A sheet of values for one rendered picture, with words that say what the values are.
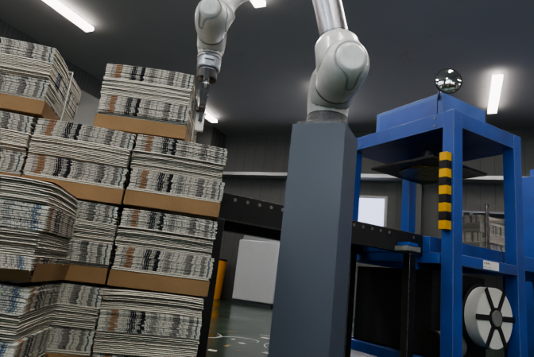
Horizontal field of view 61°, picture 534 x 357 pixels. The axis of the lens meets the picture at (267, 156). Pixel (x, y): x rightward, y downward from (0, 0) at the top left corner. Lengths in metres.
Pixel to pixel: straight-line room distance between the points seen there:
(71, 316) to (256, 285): 6.54
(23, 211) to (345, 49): 1.01
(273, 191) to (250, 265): 1.72
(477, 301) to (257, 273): 5.32
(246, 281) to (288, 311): 6.38
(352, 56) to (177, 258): 0.83
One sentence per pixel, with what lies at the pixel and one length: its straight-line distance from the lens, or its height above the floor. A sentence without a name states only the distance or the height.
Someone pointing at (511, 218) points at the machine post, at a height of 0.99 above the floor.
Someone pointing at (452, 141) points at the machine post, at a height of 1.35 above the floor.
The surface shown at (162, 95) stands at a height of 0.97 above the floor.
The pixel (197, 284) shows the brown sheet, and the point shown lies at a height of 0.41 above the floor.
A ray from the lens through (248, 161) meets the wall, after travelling 9.27.
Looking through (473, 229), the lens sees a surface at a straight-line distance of 3.56.
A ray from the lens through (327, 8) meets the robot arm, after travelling 1.65.
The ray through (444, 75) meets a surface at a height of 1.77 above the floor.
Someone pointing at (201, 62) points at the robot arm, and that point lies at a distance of 1.69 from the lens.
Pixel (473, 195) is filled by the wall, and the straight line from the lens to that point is 8.22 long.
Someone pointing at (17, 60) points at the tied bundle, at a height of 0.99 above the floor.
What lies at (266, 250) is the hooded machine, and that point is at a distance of 7.80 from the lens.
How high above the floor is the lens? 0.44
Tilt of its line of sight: 15 degrees up
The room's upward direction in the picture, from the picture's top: 7 degrees clockwise
